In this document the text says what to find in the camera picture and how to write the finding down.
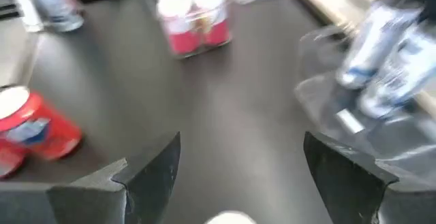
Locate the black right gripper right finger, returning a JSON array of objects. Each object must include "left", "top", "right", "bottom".
[{"left": 302, "top": 131, "right": 436, "bottom": 224}]

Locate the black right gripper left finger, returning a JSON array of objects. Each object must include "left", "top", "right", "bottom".
[{"left": 0, "top": 131, "right": 181, "bottom": 224}]

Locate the pink white Spindrift can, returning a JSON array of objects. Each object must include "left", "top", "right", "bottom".
[
  {"left": 155, "top": 0, "right": 202, "bottom": 57},
  {"left": 185, "top": 0, "right": 233, "bottom": 47},
  {"left": 203, "top": 210, "right": 257, "bottom": 224}
]

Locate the red orange Fanta can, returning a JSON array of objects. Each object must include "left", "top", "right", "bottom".
[
  {"left": 0, "top": 85, "right": 84, "bottom": 162},
  {"left": 0, "top": 138, "right": 30, "bottom": 180}
]

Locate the tall white Celsius can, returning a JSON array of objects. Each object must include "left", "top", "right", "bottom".
[
  {"left": 335, "top": 0, "right": 426, "bottom": 91},
  {"left": 357, "top": 19, "right": 436, "bottom": 120}
]

